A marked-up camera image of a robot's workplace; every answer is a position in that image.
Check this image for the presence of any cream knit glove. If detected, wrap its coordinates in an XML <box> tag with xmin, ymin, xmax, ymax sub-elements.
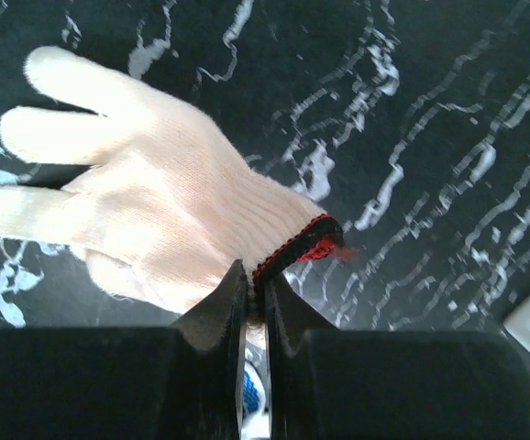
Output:
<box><xmin>0</xmin><ymin>46</ymin><xmax>351</xmax><ymax>314</ymax></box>

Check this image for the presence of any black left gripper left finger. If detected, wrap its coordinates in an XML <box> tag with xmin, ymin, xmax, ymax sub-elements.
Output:
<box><xmin>0</xmin><ymin>261</ymin><xmax>247</xmax><ymax>439</ymax></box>

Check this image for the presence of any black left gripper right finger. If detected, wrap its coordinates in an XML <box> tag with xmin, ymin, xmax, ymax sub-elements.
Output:
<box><xmin>264</xmin><ymin>277</ymin><xmax>530</xmax><ymax>439</ymax></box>

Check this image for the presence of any blue dotted white glove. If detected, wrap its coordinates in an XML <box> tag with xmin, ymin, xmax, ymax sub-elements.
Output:
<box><xmin>240</xmin><ymin>348</ymin><xmax>271</xmax><ymax>439</ymax></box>

